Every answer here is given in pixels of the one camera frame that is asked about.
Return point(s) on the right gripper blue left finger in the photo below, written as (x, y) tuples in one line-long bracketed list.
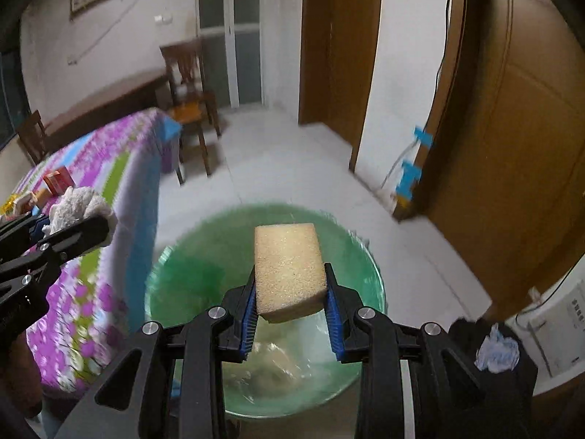
[(248, 317)]

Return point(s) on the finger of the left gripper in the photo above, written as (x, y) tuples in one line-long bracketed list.
[(77, 239)]

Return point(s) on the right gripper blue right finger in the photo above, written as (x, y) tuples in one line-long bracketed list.
[(332, 314)]

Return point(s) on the white cloth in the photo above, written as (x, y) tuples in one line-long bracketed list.
[(77, 204)]

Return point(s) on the yellow sponge block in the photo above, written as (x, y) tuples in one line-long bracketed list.
[(289, 272)]

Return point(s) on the small beige box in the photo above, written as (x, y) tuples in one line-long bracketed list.
[(41, 197)]

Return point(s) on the red and white carton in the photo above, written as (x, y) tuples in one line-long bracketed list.
[(58, 181)]

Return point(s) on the colourful striped tablecloth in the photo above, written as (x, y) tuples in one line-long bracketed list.
[(74, 288)]

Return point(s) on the left wooden chair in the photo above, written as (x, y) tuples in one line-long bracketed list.
[(32, 135)]

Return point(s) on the wooden chair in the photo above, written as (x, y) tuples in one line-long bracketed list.
[(32, 135), (192, 102)]

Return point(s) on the dark window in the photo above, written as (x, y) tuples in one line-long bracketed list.
[(14, 104)]

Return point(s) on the dark round dining table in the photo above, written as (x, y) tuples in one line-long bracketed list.
[(121, 98)]

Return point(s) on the right wooden chair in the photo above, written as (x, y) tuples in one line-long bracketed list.
[(192, 102)]

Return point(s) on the brown wooden door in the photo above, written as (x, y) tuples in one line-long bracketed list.
[(503, 178), (338, 49)]

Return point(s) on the white appliance box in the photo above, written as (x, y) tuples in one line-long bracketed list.
[(553, 334)]

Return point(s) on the white glass double door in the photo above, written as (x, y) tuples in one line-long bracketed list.
[(231, 39)]

